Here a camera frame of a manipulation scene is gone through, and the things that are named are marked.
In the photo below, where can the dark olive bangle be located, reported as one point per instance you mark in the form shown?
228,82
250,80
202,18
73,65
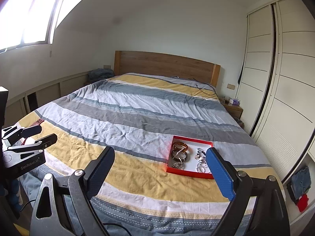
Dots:
179,156

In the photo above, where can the purple tissue box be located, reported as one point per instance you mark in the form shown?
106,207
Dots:
234,101

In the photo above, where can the window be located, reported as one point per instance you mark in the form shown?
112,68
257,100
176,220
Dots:
28,22

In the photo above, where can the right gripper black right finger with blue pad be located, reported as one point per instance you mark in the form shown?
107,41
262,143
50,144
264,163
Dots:
231,183

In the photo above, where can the silver pendant brooch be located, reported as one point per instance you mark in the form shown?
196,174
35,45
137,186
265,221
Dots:
178,165

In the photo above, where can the wooden nightstand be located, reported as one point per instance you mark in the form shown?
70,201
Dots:
234,110

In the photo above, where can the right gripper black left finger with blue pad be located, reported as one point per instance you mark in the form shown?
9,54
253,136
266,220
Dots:
85,183

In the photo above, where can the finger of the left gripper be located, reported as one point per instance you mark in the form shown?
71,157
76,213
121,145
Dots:
16,133
39,144

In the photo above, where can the white sliding wardrobe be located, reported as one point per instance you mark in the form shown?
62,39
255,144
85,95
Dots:
276,85

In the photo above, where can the blue clothes pile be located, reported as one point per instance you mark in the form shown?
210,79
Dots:
100,74

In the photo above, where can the striped bed duvet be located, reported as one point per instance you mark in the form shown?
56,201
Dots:
138,115

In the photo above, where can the amber translucent bangle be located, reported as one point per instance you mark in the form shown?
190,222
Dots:
179,146

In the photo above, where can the wooden headboard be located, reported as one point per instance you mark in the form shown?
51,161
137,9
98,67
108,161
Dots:
151,63

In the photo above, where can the red shallow box tray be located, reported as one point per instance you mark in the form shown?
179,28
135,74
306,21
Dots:
195,164

